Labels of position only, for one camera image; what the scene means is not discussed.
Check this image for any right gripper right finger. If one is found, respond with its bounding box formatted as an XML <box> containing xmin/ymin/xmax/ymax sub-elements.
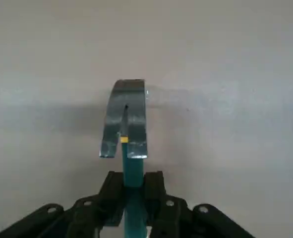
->
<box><xmin>143</xmin><ymin>170</ymin><xmax>256</xmax><ymax>238</ymax></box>

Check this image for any green handled claw hammer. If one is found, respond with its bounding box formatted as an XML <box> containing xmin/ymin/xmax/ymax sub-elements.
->
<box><xmin>98</xmin><ymin>78</ymin><xmax>150</xmax><ymax>238</ymax></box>

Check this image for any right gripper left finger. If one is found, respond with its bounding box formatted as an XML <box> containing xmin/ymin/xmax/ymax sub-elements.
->
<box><xmin>0</xmin><ymin>171</ymin><xmax>126</xmax><ymax>238</ymax></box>

